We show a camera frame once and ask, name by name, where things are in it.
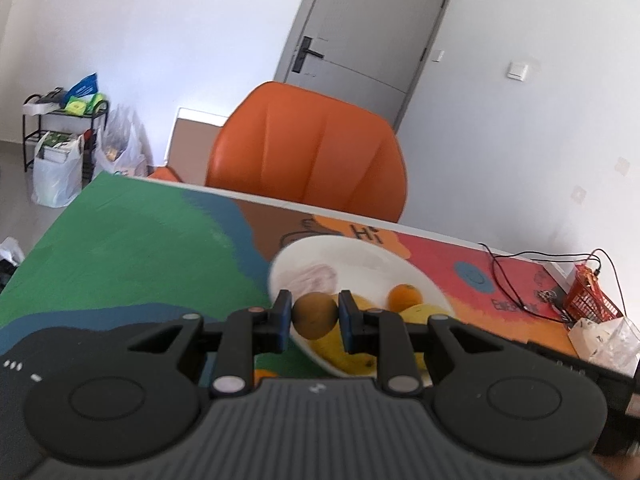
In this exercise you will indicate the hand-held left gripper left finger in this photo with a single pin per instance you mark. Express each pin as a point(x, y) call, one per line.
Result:
point(284, 316)

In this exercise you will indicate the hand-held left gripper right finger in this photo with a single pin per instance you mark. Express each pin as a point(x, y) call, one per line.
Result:
point(346, 321)

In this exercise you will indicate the small brown fruit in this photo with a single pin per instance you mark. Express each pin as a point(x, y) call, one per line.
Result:
point(315, 316)

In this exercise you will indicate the large yellow mango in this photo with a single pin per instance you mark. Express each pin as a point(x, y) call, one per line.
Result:
point(327, 347)

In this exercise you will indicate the white ceramic bowl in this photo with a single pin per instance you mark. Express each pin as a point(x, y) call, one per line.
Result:
point(360, 265)

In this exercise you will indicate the orange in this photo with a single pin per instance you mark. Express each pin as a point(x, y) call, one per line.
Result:
point(404, 297)
point(264, 376)

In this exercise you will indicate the yellow pear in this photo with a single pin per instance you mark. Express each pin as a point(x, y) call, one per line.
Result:
point(425, 312)

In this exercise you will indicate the ribbed clear glass cup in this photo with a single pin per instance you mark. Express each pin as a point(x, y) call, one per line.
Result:
point(622, 342)

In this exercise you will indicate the crumpled white plastic wrap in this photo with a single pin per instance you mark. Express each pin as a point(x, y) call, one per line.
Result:
point(586, 336)

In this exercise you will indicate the red plastic basket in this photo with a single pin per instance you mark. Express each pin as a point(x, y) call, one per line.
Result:
point(592, 292)

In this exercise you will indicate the bunch of keys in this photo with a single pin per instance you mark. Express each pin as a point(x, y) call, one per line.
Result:
point(547, 296)

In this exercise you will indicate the orange chair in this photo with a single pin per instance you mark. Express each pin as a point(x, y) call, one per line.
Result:
point(310, 150)

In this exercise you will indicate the colourful cat print table mat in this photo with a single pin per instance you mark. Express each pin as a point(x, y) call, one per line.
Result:
point(125, 260)

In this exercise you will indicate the clear plastic bag red print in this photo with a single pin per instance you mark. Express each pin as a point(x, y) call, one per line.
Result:
point(120, 152)

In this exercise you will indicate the white plastic bag with books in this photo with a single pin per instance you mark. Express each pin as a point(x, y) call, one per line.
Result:
point(55, 177)

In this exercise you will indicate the black metal shelf rack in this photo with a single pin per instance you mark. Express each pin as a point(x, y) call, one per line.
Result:
point(97, 120)

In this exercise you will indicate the crumpled white paper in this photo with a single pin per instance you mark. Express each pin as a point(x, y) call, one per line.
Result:
point(10, 251)

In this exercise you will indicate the green and yellow packet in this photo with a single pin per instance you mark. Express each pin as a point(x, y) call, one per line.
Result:
point(80, 106)

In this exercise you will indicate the grey door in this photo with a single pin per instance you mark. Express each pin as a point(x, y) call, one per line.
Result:
point(380, 25)

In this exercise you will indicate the blue bag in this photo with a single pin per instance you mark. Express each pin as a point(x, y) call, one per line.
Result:
point(82, 86)

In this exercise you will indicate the brown board with white frame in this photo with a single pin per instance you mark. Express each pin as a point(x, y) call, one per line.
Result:
point(192, 150)

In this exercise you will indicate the white light switch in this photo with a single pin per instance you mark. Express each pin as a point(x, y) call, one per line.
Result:
point(517, 70)

